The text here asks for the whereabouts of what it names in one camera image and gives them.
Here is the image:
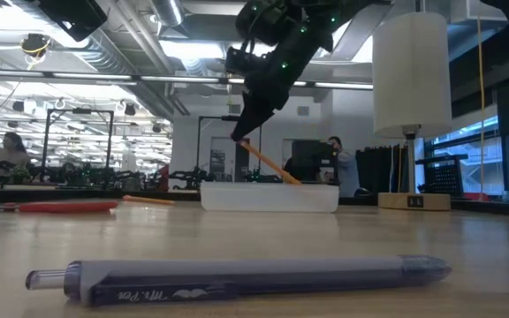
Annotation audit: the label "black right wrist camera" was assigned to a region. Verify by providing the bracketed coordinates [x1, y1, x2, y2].
[224, 43, 256, 77]

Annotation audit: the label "person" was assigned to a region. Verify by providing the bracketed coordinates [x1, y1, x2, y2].
[0, 131, 33, 178]
[323, 135, 361, 199]

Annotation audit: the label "white shade table lamp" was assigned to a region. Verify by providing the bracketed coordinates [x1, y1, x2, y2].
[371, 11, 453, 212]

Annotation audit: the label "black ceiling cable reel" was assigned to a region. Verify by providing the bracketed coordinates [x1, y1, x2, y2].
[19, 33, 52, 58]

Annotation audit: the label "clear plastic pencil case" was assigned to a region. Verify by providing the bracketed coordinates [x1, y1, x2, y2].
[200, 181, 341, 214]

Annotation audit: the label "black perforated shelf crate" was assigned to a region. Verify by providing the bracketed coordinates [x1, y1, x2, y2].
[414, 154, 470, 199]

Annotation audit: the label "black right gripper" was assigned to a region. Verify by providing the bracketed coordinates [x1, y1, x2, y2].
[231, 33, 333, 142]

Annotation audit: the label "black monitor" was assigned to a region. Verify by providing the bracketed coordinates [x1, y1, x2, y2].
[291, 140, 339, 183]

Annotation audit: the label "grey Mr. Pen pen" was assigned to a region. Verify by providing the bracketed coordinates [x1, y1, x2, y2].
[25, 253, 453, 308]

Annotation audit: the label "black metal frame stand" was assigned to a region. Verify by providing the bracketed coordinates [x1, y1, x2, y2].
[41, 107, 116, 183]
[195, 115, 263, 183]

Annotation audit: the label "orange pencil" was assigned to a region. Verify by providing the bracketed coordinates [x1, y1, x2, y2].
[238, 139, 303, 186]
[121, 194, 178, 207]

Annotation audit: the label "black acoustic panel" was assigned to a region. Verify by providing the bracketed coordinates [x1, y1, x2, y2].
[354, 144, 409, 196]

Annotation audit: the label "red handled scissors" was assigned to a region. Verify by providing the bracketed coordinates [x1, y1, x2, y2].
[0, 200, 119, 215]

